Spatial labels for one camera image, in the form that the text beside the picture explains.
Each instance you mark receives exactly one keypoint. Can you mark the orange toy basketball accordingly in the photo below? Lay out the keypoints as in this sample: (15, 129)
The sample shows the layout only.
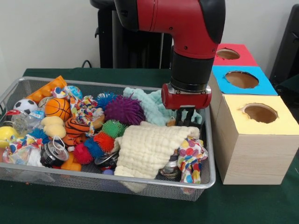
(57, 109)

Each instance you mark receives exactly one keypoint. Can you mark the wooden box with three holes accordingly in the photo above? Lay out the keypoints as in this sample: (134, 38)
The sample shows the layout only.
(257, 158)

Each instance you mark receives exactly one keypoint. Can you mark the orange plastic block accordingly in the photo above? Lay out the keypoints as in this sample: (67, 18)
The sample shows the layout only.
(46, 87)

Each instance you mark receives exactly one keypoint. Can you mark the cream waffle cloth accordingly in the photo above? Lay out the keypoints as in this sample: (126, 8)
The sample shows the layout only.
(144, 147)

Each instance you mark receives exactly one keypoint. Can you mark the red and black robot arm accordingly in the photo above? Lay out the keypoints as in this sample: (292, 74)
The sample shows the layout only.
(187, 30)

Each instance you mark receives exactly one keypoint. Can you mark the dark green table cloth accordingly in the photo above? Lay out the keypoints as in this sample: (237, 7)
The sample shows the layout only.
(140, 210)

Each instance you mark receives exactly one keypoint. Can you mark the yellow ball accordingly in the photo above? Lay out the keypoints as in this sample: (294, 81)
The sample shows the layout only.
(8, 135)

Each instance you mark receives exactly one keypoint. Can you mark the black frame stand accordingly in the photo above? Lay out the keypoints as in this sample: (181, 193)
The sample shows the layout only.
(287, 46)

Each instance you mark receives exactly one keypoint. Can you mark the orange tiger plush toy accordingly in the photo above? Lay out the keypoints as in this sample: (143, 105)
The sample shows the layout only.
(74, 129)

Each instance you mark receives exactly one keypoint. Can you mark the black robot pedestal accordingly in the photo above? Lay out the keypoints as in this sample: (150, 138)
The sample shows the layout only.
(107, 46)

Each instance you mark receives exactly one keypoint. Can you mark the silver mesh bin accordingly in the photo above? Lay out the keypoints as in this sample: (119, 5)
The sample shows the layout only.
(70, 180)

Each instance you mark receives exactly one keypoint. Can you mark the polka dot cloth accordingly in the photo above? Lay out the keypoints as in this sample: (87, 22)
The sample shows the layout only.
(190, 154)

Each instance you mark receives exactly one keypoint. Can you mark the purple spiky ball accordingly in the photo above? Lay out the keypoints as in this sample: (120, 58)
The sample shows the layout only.
(125, 110)

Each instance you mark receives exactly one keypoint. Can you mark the brown monkey plush toy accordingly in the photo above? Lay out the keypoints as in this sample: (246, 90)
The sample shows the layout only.
(171, 122)

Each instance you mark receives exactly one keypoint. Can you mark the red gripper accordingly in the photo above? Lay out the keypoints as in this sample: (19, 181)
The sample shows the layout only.
(187, 100)

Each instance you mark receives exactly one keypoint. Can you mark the green spiky ball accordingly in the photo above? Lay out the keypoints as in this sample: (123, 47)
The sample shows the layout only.
(114, 128)

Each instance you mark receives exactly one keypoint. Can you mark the mint green cloth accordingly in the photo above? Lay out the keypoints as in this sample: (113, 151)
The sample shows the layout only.
(149, 107)

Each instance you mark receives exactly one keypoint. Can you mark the black and white soccer ball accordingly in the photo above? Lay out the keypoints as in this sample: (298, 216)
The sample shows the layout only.
(25, 106)

